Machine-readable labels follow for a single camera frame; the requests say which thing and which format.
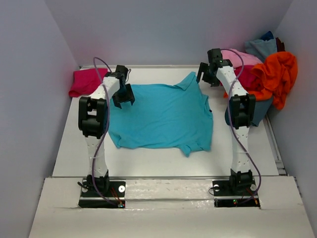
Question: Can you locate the turquoise t-shirt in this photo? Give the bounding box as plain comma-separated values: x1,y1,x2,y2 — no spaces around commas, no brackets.
108,72,213,156

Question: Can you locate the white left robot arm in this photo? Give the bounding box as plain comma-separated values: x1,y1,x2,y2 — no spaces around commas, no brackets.
78,65,135,196

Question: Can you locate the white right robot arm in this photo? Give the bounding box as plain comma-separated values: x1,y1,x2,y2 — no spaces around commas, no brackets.
196,49,256,196

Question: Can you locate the pink t-shirt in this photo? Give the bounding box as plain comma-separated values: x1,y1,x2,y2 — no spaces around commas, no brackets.
221,49,262,68

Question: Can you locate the magenta t-shirt in pile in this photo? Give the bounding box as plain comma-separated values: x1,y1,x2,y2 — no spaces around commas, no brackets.
234,65,259,91

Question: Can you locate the folded magenta t-shirt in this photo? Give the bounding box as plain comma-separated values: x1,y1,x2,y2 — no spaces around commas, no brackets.
68,68,101,97

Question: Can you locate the grey-blue t-shirt at back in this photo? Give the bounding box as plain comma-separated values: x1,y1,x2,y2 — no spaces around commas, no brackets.
244,39,277,62

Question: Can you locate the dark blue t-shirt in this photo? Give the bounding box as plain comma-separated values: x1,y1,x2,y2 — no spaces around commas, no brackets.
260,31,274,41

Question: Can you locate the orange t-shirt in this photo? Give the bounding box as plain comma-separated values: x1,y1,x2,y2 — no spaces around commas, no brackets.
223,51,298,111

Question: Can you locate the slate blue t-shirt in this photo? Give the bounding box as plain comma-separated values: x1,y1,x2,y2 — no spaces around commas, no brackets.
224,96,273,127

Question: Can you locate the maroon t-shirt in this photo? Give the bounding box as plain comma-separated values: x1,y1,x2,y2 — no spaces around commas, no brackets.
275,37,285,52

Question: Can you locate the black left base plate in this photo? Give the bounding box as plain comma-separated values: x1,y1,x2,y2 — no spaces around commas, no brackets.
78,178,126,209

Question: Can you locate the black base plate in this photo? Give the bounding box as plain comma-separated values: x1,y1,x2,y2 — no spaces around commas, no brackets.
78,178,126,209
209,180,261,208

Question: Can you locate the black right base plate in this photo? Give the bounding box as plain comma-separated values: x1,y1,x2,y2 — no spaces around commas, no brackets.
209,180,261,208

